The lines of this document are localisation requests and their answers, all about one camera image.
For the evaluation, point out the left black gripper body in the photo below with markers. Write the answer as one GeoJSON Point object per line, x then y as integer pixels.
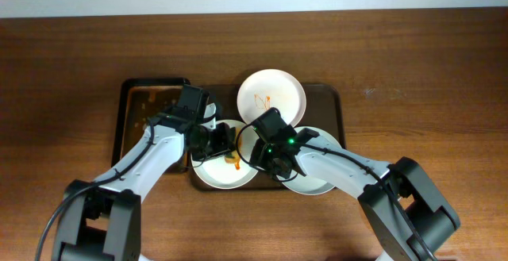
{"type": "Point", "coordinates": [224, 143]}

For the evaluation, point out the large brown serving tray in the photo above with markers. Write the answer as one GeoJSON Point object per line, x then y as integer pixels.
{"type": "Point", "coordinates": [323, 110]}

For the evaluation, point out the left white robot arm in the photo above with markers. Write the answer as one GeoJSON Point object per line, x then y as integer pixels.
{"type": "Point", "coordinates": [101, 219]}

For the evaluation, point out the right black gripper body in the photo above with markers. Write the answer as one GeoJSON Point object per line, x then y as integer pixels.
{"type": "Point", "coordinates": [259, 155]}

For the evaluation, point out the pink plate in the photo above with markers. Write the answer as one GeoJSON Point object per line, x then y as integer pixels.
{"type": "Point", "coordinates": [271, 88]}

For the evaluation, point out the small black water tray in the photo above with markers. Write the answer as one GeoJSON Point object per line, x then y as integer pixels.
{"type": "Point", "coordinates": [140, 99]}

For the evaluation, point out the white plate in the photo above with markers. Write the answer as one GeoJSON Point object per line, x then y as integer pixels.
{"type": "Point", "coordinates": [225, 176]}

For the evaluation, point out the yellow green scrub sponge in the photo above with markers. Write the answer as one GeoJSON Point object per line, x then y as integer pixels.
{"type": "Point", "coordinates": [232, 157]}

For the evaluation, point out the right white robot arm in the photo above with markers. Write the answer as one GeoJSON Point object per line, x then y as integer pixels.
{"type": "Point", "coordinates": [410, 217]}

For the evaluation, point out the pale green plate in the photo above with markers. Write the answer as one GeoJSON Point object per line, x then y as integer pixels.
{"type": "Point", "coordinates": [305, 184]}

